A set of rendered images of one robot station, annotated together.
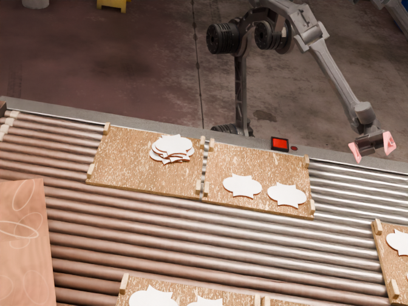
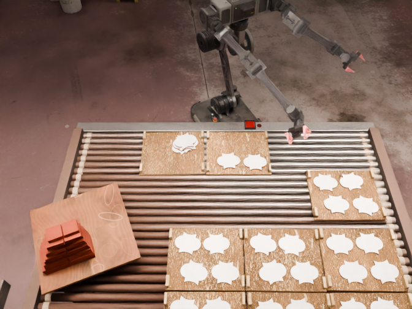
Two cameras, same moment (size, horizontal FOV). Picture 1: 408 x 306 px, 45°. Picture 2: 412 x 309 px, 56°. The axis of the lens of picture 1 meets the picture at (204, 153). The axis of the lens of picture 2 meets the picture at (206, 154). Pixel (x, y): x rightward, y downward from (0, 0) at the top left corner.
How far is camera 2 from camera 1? 0.78 m
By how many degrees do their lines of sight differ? 14
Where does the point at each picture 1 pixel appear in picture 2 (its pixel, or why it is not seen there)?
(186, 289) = (203, 231)
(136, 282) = (176, 231)
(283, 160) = (252, 137)
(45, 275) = (131, 240)
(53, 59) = (95, 54)
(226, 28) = (209, 35)
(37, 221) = (119, 209)
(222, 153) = (215, 139)
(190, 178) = (197, 160)
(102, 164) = (146, 161)
